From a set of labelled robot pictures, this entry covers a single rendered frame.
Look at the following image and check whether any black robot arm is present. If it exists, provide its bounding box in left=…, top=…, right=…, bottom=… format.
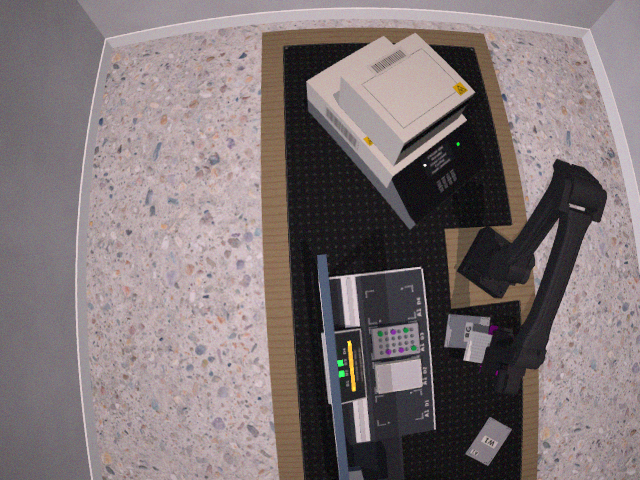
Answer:
left=482, top=159, right=607, bottom=395

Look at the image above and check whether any white pcr plate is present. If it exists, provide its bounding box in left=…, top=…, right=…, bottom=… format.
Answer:
left=463, top=330, right=492, bottom=363

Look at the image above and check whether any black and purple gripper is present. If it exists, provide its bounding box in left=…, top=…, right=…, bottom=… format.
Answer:
left=479, top=325, right=514, bottom=375

